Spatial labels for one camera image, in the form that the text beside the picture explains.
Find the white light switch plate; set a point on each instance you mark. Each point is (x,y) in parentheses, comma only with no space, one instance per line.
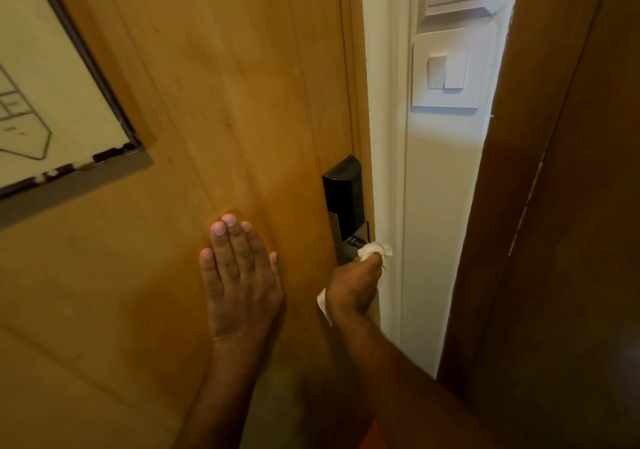
(452,71)

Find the white door frame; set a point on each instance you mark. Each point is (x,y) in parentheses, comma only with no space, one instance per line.
(387,114)

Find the person's left hand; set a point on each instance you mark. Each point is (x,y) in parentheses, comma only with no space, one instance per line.
(240,299)

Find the person's right forearm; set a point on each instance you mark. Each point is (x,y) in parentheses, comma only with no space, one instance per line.
(395,383)

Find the person's right fingers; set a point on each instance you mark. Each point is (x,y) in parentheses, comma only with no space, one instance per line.
(370,268)

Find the person's left forearm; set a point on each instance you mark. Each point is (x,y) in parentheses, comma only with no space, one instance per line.
(225,388)

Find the light wooden door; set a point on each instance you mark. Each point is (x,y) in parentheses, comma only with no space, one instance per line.
(210,89)

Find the person's left thumb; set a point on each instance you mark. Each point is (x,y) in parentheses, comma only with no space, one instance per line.
(275,274)

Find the dark brown wooden panel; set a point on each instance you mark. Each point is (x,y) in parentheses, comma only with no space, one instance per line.
(560,214)

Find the black electronic door lock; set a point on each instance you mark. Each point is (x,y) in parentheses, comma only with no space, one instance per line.
(344,194)

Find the person's right hand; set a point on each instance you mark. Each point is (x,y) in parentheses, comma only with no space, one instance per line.
(352,286)

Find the white cleaning cloth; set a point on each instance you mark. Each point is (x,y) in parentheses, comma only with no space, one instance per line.
(376,249)

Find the framed floor plan sign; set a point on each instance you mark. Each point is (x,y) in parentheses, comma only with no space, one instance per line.
(45,64)

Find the person's left little finger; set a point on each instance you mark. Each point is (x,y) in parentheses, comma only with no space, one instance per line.
(210,276)

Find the person's left middle finger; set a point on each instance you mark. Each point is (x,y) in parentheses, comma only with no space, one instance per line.
(236,244)

